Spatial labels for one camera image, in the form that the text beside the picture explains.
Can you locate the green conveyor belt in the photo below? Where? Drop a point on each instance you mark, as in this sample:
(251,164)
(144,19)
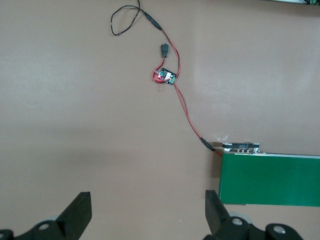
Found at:
(270,180)

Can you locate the small controller circuit board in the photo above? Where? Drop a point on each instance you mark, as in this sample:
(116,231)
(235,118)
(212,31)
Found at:
(167,76)

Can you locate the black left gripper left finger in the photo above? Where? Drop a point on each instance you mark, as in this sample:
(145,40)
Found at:
(73,215)

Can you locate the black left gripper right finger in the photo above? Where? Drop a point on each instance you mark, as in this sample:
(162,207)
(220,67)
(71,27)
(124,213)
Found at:
(216,215)

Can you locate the black inline connector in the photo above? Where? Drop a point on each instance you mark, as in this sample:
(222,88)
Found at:
(164,50)

